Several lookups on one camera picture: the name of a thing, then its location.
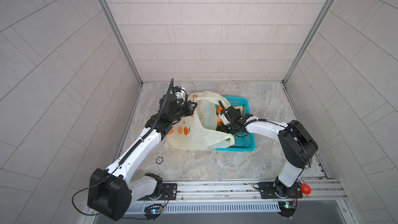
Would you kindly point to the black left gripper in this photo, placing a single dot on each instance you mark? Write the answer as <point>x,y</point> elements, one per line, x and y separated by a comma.
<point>188,111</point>

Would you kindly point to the cream printed plastic bag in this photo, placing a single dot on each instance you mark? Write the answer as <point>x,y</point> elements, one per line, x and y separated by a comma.
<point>198,132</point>

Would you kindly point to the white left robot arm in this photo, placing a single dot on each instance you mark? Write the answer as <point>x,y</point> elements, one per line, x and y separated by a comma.
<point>111,191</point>

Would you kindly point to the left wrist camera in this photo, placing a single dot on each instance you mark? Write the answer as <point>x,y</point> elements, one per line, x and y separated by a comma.
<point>179,92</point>

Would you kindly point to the green circuit board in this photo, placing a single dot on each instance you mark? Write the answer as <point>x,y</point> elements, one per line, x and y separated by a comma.
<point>152,212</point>
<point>287,208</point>

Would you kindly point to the aluminium corner post left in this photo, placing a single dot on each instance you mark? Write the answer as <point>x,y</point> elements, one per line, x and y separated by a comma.
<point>118,37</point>

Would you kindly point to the aluminium corner post right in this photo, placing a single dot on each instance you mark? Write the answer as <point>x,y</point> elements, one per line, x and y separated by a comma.
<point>327,6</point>

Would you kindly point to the aluminium corner post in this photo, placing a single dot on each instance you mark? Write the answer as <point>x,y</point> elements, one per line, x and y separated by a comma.
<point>118,37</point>
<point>327,6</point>

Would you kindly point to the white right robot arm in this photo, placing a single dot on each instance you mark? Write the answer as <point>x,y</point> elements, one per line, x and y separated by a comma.
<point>297,144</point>

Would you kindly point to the beige bread roll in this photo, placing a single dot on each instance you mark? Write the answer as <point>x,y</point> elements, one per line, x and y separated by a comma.
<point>239,108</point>

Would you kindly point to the left green circuit board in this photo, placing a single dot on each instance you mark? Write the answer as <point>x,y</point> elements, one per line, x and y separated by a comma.
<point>152,212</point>

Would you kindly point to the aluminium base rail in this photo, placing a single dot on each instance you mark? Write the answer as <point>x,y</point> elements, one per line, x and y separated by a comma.
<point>242,196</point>

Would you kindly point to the right green circuit board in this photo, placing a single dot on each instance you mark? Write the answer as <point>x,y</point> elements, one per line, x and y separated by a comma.
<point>287,208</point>

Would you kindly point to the red emergency stop button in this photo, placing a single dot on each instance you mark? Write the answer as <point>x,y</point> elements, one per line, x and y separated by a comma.
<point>305,189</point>

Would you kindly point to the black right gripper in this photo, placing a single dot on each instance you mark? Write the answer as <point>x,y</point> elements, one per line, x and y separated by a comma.
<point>221,127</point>

